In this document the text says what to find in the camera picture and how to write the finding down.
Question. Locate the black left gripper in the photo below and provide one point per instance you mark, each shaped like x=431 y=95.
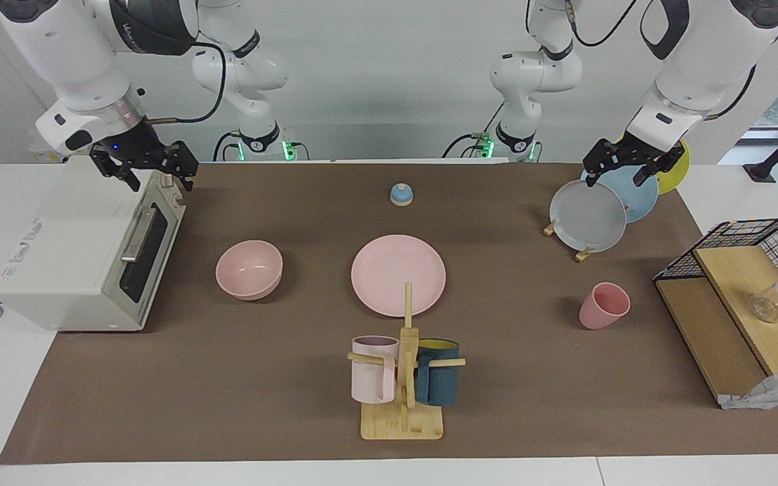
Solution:
x=632 y=154

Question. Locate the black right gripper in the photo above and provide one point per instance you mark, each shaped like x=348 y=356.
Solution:
x=139 y=150

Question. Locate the pink cup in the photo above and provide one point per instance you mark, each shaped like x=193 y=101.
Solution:
x=602 y=307

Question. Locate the pink bowl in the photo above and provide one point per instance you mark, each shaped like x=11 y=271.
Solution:
x=248 y=271

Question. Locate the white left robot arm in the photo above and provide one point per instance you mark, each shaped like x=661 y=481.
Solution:
x=699 y=54

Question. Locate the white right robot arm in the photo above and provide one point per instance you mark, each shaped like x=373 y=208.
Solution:
x=58 y=54

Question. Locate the light blue plate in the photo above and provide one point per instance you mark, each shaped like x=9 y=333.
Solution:
x=639 y=199

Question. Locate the grey plate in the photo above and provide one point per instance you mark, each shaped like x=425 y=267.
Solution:
x=588 y=216

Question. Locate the yellow plate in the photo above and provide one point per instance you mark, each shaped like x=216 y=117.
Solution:
x=676 y=177

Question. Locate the wooden plate rack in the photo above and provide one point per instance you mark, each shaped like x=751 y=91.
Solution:
x=583 y=256

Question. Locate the white toaster oven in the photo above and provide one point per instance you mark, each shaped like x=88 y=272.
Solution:
x=65 y=250

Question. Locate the clear drinking glass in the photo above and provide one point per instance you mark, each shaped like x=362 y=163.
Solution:
x=766 y=307

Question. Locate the blue lid with wooden knob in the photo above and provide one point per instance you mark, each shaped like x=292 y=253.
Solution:
x=402 y=196

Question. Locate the brown table mat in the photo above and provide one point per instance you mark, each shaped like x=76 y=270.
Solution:
x=281 y=391

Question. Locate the pink plate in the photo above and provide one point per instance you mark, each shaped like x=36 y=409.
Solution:
x=389 y=270

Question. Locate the white patterned cloth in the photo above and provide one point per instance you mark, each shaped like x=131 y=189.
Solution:
x=777 y=393

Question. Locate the dark teal mug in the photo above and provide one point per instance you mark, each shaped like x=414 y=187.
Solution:
x=439 y=381

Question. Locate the light pink mug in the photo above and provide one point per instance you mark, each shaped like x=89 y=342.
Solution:
x=370 y=378

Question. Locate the wooden mug tree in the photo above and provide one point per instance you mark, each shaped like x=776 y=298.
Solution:
x=402 y=422

